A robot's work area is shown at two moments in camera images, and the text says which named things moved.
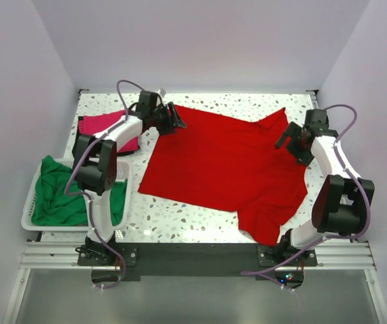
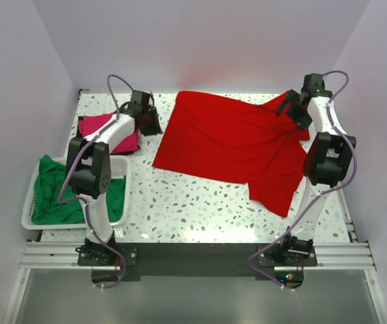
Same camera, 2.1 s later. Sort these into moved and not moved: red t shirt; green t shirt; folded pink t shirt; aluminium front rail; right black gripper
Moved: red t shirt; right black gripper
Not moved: green t shirt; aluminium front rail; folded pink t shirt
